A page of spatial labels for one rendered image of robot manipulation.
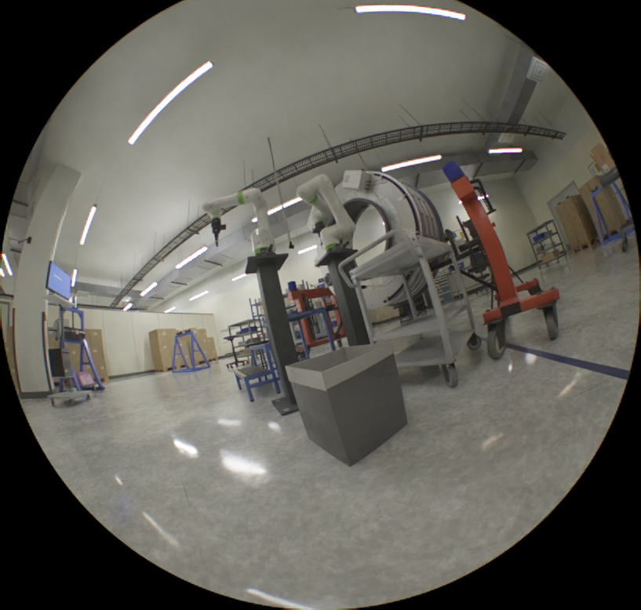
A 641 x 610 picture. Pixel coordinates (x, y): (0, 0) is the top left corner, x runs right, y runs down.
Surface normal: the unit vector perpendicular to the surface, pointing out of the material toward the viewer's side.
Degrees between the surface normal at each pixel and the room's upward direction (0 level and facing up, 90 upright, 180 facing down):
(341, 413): 90
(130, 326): 90
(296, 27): 180
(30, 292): 90
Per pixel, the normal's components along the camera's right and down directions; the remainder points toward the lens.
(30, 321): 0.92, -0.29
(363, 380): 0.48, -0.29
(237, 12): 0.25, 0.95
